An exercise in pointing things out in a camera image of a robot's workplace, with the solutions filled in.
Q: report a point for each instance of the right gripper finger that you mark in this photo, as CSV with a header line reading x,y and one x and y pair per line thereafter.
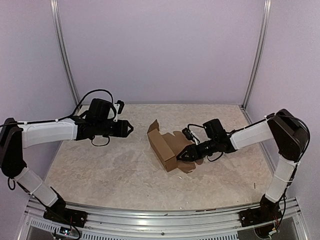
x,y
186,159
185,153

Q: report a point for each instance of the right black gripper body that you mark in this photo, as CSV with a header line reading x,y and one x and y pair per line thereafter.
x,y
198,153

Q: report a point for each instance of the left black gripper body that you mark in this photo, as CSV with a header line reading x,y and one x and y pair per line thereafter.
x,y
121,131

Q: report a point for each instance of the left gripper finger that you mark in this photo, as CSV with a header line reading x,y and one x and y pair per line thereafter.
x,y
127,124
128,131

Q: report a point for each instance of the brown cardboard box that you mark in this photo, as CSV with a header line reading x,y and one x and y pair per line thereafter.
x,y
167,147

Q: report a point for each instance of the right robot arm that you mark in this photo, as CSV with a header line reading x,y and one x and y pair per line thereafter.
x,y
291,135

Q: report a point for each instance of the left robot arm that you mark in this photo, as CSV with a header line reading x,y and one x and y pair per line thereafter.
x,y
101,119

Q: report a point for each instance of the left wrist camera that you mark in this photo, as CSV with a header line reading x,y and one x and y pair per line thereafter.
x,y
117,109

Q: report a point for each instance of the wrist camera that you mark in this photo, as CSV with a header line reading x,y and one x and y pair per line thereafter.
x,y
117,109
189,135

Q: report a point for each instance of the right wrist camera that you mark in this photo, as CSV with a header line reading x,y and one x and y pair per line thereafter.
x,y
189,135

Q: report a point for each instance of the front aluminium rail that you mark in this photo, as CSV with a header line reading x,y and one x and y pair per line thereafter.
x,y
104,223

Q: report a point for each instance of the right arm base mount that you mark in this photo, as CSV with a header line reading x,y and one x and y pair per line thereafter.
x,y
256,216

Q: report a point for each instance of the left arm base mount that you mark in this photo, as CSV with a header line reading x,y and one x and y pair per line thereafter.
x,y
71,217

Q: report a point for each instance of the left aluminium frame post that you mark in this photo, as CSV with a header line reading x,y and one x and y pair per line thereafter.
x,y
54,5

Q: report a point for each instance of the aluminium frame post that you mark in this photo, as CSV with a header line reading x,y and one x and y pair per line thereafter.
x,y
54,5
258,53

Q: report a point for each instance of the right aluminium frame post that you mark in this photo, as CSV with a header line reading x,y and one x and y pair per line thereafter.
x,y
258,53

